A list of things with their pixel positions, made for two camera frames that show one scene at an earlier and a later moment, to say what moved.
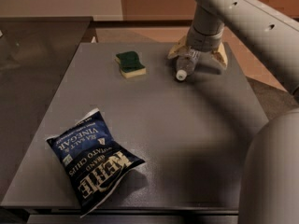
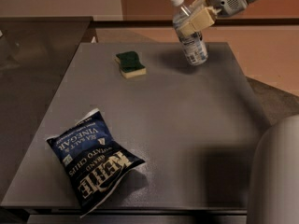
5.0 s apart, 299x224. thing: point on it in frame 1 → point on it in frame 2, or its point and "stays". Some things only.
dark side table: [35, 53] stays
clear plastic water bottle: [186, 63] → [192, 44]
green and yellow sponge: [129, 64] stays
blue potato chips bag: [91, 162] stays
